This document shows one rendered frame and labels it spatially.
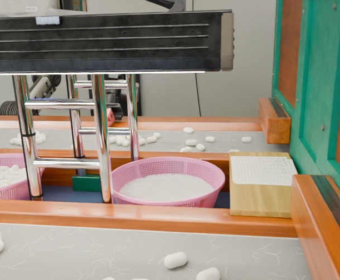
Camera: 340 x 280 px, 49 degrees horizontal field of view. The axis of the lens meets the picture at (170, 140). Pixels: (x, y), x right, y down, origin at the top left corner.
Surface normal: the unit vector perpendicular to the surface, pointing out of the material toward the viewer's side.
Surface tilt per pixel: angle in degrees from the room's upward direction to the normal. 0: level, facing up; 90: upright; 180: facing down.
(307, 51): 90
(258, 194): 0
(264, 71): 90
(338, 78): 90
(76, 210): 0
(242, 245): 0
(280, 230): 90
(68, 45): 58
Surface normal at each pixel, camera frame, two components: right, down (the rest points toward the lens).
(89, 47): -0.14, -0.26
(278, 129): -0.15, 0.29
